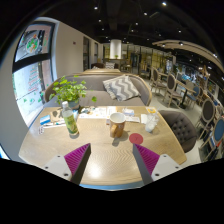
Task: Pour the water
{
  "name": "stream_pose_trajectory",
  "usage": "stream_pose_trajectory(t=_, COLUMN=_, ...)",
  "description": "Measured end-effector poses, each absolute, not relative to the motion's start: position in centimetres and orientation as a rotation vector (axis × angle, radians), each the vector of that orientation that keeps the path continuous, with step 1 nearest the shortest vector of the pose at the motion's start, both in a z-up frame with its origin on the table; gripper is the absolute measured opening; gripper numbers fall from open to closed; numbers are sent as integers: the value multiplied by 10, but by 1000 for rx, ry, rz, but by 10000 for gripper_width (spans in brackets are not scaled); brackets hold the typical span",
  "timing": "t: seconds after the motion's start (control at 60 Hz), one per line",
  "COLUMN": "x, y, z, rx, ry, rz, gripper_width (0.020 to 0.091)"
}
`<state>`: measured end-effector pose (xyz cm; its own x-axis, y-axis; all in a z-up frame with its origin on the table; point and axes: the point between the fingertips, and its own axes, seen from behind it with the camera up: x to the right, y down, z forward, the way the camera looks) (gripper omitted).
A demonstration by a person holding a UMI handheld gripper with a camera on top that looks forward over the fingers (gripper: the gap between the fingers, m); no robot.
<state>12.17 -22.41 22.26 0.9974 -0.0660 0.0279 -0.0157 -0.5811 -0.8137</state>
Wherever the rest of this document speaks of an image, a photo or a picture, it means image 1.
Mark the grey wood-framed sofa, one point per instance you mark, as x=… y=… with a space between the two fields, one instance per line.
x=90 y=83

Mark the group of ceiling spotlights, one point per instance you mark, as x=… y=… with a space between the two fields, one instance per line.
x=164 y=4

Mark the flat round red coaster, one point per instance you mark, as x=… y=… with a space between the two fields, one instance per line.
x=136 y=138

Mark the white ointment tube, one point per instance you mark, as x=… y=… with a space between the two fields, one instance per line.
x=53 y=125

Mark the small blue box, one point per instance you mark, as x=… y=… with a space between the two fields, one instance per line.
x=45 y=119

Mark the white printed pamphlet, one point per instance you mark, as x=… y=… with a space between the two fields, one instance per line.
x=87 y=113

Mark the silver blister pack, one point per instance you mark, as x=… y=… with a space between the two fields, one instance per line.
x=40 y=130

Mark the white orange-printed carton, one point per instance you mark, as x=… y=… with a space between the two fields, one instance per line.
x=108 y=111

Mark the white paper napkin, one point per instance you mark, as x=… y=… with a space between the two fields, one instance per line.
x=143 y=119

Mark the window with festive stickers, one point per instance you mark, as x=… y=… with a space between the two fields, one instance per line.
x=33 y=66

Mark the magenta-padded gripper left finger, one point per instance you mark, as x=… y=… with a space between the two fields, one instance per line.
x=76 y=160

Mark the clear green-labelled drink bottle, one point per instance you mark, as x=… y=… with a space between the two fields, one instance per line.
x=70 y=121

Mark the small white blue-edged box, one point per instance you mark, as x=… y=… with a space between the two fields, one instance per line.
x=128 y=112

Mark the dark grey tufted armchair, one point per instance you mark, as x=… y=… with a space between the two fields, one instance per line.
x=180 y=126

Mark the grey white chevron cushion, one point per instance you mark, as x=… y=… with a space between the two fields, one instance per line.
x=120 y=88

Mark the yellow square table sign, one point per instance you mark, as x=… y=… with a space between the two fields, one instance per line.
x=151 y=110

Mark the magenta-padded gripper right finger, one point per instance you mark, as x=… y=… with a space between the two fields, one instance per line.
x=148 y=160

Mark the pale blue carton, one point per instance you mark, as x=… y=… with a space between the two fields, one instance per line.
x=75 y=115

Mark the green potted plant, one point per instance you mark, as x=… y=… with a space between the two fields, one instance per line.
x=68 y=91

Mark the group of dining chairs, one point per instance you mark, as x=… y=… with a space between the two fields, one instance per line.
x=171 y=83

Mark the brown lettered ceramic mug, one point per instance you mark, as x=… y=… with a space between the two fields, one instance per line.
x=117 y=125

